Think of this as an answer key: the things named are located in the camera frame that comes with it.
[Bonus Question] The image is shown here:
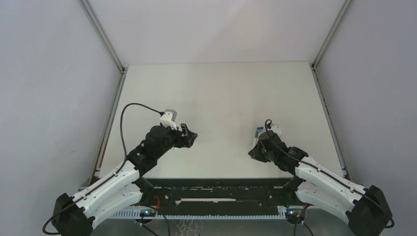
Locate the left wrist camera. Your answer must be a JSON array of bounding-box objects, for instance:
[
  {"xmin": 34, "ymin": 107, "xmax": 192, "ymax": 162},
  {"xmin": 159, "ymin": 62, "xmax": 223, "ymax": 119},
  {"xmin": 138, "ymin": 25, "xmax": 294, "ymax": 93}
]
[{"xmin": 160, "ymin": 109, "xmax": 178, "ymax": 130}]

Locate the white marker pen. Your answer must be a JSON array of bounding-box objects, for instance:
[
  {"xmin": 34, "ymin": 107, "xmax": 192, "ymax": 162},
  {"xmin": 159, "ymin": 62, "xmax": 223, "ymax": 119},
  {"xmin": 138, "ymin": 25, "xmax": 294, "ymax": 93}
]
[{"xmin": 253, "ymin": 129, "xmax": 263, "ymax": 146}]

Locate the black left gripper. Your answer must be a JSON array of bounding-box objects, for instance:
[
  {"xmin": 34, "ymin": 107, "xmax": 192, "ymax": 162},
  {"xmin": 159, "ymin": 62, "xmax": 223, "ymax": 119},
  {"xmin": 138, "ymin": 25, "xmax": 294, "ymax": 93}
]
[{"xmin": 155, "ymin": 123, "xmax": 196, "ymax": 159}]

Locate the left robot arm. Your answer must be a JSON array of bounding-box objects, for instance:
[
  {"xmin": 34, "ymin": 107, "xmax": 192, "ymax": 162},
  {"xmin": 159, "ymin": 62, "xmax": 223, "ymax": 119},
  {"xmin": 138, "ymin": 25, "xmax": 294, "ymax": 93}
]
[{"xmin": 50, "ymin": 123, "xmax": 198, "ymax": 236}]

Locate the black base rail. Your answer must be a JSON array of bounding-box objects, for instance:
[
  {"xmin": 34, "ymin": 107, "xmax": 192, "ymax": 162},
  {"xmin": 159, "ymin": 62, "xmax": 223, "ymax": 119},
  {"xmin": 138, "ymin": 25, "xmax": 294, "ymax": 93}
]
[{"xmin": 138, "ymin": 177, "xmax": 305, "ymax": 217}]

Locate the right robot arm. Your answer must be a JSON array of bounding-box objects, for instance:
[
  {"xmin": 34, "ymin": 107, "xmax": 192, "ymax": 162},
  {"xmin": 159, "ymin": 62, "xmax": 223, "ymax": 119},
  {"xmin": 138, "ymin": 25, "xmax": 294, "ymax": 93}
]
[{"xmin": 248, "ymin": 130, "xmax": 395, "ymax": 236}]

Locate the right black camera cable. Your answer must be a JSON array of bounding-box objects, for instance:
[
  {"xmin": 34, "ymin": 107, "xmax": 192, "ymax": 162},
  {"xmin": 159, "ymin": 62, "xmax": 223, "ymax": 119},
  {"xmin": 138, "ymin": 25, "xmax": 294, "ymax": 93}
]
[{"xmin": 264, "ymin": 119, "xmax": 395, "ymax": 229}]

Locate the white slotted cable duct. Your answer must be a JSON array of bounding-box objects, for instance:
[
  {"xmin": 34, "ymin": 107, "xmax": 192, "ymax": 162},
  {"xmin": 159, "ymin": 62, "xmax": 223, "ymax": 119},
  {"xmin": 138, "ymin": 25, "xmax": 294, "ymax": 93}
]
[{"xmin": 109, "ymin": 208, "xmax": 294, "ymax": 220}]

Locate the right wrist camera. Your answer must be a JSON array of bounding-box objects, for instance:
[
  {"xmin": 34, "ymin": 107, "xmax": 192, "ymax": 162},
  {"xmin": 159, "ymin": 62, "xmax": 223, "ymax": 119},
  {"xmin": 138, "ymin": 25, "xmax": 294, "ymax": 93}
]
[{"xmin": 270, "ymin": 123, "xmax": 282, "ymax": 137}]

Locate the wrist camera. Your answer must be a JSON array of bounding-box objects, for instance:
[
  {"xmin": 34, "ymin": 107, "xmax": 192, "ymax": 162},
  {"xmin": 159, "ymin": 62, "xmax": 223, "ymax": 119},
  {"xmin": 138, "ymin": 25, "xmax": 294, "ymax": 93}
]
[
  {"xmin": 160, "ymin": 109, "xmax": 178, "ymax": 130},
  {"xmin": 270, "ymin": 123, "xmax": 282, "ymax": 137}
]

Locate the left black camera cable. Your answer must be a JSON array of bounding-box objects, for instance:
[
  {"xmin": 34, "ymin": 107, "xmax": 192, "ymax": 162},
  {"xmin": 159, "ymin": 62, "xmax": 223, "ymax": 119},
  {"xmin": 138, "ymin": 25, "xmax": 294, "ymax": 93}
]
[{"xmin": 42, "ymin": 103, "xmax": 165, "ymax": 235}]

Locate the black camera cable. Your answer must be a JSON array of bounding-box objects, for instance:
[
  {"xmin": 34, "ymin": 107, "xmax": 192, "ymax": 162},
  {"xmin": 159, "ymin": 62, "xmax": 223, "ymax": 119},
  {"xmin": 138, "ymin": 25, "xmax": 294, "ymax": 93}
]
[
  {"xmin": 264, "ymin": 119, "xmax": 395, "ymax": 229},
  {"xmin": 42, "ymin": 103, "xmax": 165, "ymax": 235}
]

